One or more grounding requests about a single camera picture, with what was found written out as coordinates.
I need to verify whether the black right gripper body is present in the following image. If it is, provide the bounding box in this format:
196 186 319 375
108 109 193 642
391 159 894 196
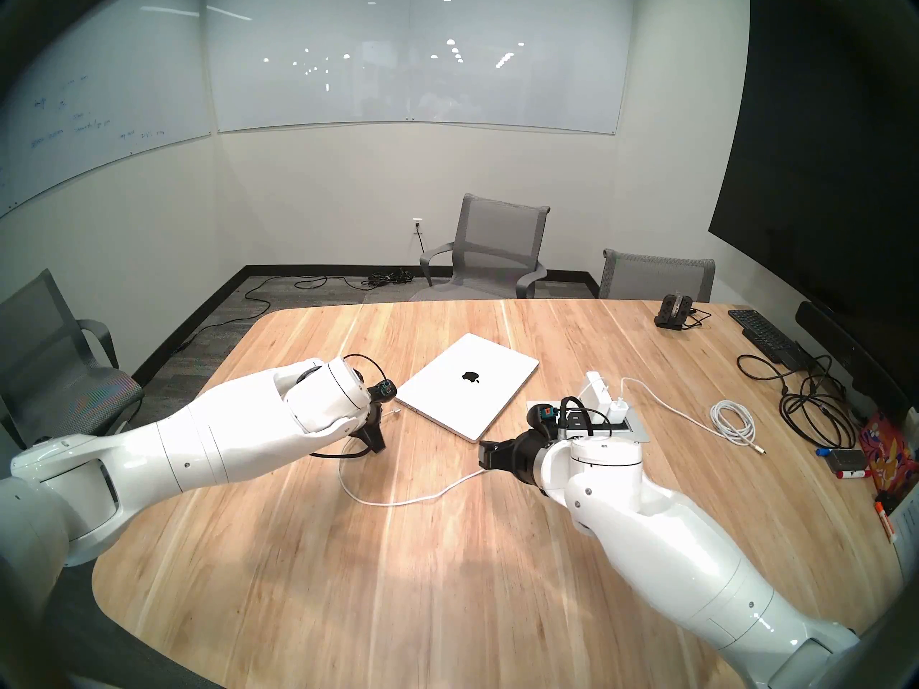
498 428 551 489

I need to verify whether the white MagSafe charging cable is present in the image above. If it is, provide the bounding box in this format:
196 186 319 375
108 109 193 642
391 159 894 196
337 408 498 509

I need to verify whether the silver MacBook laptop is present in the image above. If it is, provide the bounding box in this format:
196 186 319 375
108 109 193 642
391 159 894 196
393 333 540 443

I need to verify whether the black charging dock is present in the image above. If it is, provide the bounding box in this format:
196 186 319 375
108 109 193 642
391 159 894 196
654 294 696 331

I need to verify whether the grey table outlet plate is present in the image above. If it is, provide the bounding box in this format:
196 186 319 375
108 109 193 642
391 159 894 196
528 400 647 443

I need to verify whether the grey mesh office chair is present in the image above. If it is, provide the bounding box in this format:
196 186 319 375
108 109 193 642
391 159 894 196
409 193 551 302
598 248 717 302
0 268 146 451

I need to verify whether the black keyboard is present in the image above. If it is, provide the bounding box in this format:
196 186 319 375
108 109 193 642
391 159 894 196
728 309 812 369

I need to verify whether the black video sound bar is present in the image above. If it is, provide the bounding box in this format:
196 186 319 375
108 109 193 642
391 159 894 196
796 301 913 423

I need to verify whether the colourful patterned bag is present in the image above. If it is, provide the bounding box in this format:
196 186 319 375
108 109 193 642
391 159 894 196
859 408 919 491

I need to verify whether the wide glass whiteboard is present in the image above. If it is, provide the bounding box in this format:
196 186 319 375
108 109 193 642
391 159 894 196
207 0 636 136

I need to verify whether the whiteboard with blue writing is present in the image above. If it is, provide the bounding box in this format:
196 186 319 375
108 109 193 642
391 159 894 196
0 0 216 218

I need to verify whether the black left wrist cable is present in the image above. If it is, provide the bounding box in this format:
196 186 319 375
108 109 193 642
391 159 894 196
309 352 390 461

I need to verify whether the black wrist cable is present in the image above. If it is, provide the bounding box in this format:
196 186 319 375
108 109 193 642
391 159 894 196
560 395 598 437
309 352 390 461

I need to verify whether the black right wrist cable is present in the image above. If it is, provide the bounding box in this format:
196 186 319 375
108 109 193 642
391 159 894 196
560 395 598 437

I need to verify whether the thin black floor cable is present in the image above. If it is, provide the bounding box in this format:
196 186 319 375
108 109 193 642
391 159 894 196
176 274 363 352

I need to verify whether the white coiled USB cable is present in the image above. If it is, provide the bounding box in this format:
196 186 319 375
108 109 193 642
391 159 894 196
619 377 768 455

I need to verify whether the thin black table cable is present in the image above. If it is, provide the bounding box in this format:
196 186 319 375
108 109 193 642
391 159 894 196
737 353 799 395

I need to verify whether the black coiled cable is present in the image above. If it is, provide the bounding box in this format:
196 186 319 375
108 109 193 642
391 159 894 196
779 357 857 449

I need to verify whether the large black wall screen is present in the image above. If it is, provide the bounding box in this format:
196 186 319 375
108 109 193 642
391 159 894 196
708 0 919 337

